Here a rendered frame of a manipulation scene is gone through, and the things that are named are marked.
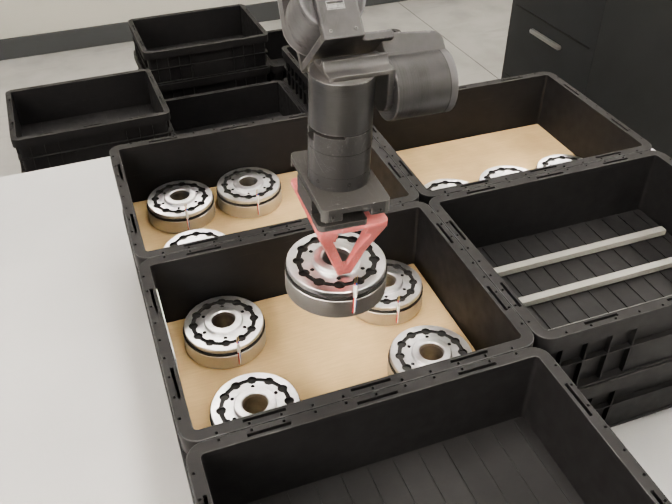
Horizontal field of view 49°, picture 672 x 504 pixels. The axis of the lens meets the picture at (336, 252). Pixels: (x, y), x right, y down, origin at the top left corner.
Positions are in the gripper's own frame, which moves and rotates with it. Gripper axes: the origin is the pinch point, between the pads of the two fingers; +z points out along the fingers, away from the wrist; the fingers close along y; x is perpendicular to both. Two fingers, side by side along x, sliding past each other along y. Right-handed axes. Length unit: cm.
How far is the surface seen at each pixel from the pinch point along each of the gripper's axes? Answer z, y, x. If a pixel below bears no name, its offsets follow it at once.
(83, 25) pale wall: 100, 323, 20
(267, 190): 20.4, 41.7, -3.2
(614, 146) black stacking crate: 15, 31, -59
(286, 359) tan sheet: 22.9, 8.0, 3.2
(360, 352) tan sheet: 22.6, 6.1, -6.0
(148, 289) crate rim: 13.3, 15.3, 18.2
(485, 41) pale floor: 106, 263, -174
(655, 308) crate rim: 11.7, -7.1, -37.2
